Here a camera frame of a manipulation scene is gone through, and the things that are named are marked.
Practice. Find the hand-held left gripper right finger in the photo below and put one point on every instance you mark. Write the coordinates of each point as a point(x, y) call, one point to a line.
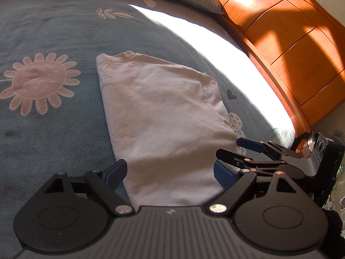
point(225, 175)

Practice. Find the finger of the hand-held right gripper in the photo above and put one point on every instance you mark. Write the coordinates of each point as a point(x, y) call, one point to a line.
point(252, 144)
point(234, 157)

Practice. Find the person's black fleece jacket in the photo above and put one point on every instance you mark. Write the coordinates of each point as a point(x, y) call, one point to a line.
point(335, 221)

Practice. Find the white long-sleeve shirt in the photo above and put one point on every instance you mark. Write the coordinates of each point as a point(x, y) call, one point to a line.
point(167, 126)

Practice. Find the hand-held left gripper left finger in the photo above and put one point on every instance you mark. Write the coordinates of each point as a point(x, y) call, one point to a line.
point(117, 171)

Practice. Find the wooden headboard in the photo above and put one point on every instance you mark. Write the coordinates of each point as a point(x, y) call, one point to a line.
point(291, 45)

